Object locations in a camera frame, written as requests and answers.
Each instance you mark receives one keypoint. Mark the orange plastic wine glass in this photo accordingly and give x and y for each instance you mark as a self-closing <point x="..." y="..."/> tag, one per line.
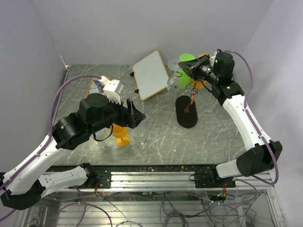
<point x="120" y="134"/>

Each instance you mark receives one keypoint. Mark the clear wine glass front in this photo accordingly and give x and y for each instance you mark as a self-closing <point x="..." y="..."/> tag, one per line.
<point x="102" y="139"/>

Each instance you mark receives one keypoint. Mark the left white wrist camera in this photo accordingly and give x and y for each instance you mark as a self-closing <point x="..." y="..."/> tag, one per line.
<point x="112" y="89"/>

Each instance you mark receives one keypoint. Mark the clear wine glass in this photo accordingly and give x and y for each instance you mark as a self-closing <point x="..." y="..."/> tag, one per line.
<point x="102" y="139"/>
<point x="174" y="82"/>

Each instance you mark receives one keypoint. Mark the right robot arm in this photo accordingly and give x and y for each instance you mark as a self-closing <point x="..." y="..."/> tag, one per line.
<point x="262" y="152"/>

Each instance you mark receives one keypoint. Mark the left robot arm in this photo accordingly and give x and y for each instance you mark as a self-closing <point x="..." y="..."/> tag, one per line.
<point x="24" y="187"/>

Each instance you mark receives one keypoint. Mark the black oval rack base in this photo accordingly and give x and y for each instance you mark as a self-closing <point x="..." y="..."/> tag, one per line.
<point x="187" y="116"/>

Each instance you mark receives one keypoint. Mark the aluminium rail frame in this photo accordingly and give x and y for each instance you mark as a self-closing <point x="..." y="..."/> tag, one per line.
<point x="170" y="181"/>

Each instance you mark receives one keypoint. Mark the green plastic wine glass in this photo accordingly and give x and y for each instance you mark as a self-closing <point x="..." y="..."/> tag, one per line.
<point x="184" y="78"/>

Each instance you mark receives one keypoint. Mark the small whiteboard yellow frame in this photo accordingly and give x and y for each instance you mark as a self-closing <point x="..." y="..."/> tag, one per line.
<point x="150" y="75"/>

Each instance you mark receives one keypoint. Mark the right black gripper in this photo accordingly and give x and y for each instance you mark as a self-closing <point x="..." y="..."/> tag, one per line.
<point x="192" y="66"/>

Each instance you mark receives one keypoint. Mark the copper wire glass rack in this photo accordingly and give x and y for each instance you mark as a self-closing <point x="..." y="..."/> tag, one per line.
<point x="191" y="90"/>

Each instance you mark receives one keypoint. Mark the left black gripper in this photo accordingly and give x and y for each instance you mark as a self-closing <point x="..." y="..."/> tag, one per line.
<point x="132" y="119"/>

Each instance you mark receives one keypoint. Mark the clear ribbed glass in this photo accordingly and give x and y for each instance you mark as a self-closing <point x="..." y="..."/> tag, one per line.
<point x="139" y="135"/>

